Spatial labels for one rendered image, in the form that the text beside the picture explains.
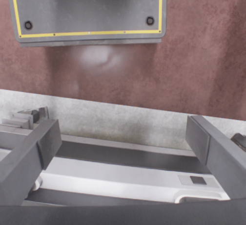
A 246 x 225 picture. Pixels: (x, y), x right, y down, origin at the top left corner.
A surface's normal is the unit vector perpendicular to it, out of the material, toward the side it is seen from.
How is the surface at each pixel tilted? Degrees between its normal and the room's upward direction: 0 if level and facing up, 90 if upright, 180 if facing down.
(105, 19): 0
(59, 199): 90
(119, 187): 0
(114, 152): 0
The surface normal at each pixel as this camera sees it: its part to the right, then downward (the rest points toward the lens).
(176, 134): 0.01, 0.30
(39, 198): 0.15, -0.94
